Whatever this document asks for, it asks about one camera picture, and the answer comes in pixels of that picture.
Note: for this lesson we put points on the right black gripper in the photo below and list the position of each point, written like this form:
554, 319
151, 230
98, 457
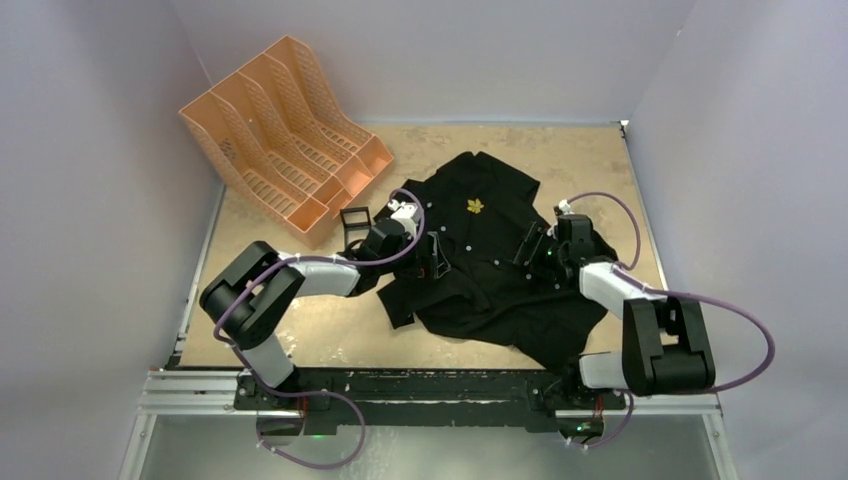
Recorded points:
535, 236

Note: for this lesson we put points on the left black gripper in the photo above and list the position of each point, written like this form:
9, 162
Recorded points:
428, 266

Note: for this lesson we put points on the black button shirt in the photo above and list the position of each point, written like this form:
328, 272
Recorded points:
484, 296

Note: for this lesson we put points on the gold leaf brooch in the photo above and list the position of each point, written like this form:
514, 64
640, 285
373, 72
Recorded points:
475, 206

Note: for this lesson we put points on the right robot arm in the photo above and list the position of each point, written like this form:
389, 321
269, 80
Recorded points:
665, 347

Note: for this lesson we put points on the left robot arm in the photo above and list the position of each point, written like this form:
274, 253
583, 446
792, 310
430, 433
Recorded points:
249, 298

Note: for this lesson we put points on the orange plastic file organizer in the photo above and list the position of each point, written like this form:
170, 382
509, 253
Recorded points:
274, 132

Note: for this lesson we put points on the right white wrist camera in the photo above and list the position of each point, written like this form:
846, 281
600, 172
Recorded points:
562, 208

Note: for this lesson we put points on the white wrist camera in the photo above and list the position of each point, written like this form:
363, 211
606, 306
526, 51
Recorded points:
408, 214
562, 208

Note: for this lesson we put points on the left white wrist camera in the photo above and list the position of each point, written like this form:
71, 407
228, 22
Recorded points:
408, 214

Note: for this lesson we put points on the small black rectangular frame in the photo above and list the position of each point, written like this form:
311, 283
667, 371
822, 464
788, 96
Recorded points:
355, 220

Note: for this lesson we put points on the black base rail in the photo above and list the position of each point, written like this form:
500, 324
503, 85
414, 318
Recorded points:
535, 400

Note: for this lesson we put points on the aluminium frame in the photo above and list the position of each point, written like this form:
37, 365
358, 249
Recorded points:
188, 428

